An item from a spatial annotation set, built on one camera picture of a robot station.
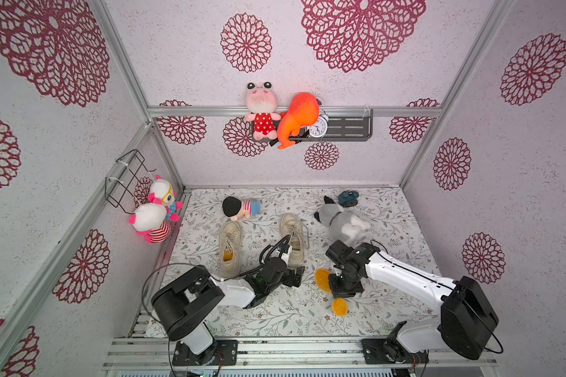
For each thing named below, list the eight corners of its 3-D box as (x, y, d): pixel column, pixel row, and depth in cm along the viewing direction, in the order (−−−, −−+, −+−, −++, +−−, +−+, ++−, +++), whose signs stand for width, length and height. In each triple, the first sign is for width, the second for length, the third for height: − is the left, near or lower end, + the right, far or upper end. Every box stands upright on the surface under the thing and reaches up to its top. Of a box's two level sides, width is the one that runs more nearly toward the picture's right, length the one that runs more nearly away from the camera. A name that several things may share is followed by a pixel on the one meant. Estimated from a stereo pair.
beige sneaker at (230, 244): (221, 278, 92) (216, 267, 84) (225, 231, 106) (221, 218, 98) (240, 277, 92) (237, 266, 85) (242, 230, 106) (239, 217, 99)
